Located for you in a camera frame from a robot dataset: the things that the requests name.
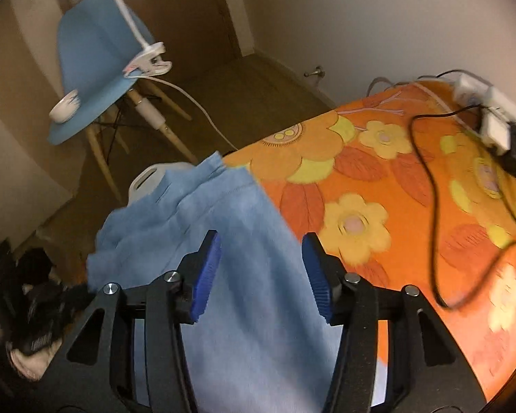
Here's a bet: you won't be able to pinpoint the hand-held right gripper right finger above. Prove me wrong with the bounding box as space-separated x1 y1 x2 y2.
301 232 486 413

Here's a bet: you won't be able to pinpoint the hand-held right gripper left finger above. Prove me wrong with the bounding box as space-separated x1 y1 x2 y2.
30 229 224 413

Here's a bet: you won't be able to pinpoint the blue pants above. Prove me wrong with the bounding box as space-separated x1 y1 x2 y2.
87 151 388 413

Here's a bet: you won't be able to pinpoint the orange floral bedsheet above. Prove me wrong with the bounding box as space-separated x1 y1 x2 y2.
221 80 516 403

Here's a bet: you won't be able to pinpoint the white plastic jug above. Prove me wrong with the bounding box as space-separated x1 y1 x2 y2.
128 161 198 207

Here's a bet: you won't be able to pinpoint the dark clutter pile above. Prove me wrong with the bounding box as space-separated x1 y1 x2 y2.
0 241 91 379

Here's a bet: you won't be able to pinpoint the white bowl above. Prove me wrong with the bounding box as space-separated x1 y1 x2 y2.
49 89 80 123

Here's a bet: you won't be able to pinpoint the white clip lamp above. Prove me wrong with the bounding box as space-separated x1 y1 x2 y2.
101 0 173 79

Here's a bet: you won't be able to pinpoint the white charger adapter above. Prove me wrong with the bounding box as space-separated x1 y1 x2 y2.
479 114 513 152

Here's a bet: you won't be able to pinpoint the blue chair with wooden legs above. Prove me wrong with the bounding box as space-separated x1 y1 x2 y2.
47 0 198 203

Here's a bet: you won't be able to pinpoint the white power strip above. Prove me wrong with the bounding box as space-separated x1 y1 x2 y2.
453 73 516 130

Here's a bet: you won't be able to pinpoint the wooden door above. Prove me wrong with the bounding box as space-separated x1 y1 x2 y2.
47 0 255 59

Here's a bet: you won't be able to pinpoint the black cable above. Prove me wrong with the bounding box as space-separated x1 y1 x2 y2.
408 107 516 310

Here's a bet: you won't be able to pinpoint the white lamp cable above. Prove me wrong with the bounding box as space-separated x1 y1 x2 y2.
131 73 241 151

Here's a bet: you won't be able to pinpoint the grey cable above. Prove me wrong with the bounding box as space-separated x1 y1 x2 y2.
367 69 461 95

